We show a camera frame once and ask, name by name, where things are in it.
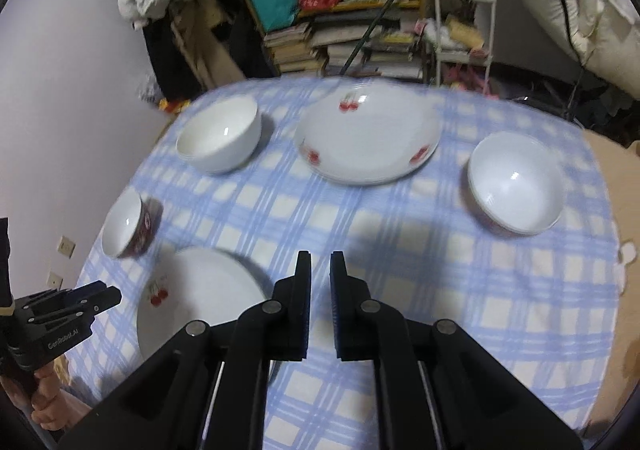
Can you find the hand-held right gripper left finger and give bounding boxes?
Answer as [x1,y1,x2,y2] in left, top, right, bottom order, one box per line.
[57,250,313,450]

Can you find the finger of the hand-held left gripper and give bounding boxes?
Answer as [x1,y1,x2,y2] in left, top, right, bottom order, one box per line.
[34,287,123,332]
[29,280,109,312]

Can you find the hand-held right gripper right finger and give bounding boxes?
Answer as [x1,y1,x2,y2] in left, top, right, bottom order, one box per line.
[330,250,585,450]

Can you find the red patterned bowl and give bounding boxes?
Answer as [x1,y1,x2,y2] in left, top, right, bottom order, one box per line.
[101,190,163,259]

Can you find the large white cherry plate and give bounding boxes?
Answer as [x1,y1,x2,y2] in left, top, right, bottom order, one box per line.
[295,82,442,186]

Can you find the plain white ceramic bowl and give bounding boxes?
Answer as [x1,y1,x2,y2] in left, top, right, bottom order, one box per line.
[176,95,262,175]

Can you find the white bowl with red print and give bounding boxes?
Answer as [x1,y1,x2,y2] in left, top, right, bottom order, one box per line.
[468,131,565,236]

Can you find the person's left hand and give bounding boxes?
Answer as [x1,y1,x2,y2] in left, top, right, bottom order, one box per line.
[30,362,71,428]

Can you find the blue plaid blanket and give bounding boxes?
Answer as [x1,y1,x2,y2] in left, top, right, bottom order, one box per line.
[65,78,623,450]

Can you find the dark hanging clothes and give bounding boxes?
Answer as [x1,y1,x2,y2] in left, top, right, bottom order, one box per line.
[142,5,251,101]

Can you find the stack of worn books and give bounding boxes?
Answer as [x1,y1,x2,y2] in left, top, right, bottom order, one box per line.
[262,23,321,78]

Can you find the pile of flat books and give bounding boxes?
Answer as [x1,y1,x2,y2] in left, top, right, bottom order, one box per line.
[310,13,426,81]

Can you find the pink plastic item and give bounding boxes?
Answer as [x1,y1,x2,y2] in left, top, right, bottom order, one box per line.
[450,69,496,96]

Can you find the white trolley cart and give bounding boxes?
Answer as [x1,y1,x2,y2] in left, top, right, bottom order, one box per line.
[431,0,498,86]

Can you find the beige flower blanket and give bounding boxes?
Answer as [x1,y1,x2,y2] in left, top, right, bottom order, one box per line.
[582,130,640,431]

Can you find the dark green pole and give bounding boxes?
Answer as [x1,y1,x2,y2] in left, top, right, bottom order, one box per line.
[342,0,437,77]

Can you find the tan cardboard box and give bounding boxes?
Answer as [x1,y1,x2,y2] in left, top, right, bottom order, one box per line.
[445,15,486,51]

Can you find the yellow wooden shelf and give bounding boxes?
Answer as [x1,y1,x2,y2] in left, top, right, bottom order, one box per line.
[215,0,426,81]

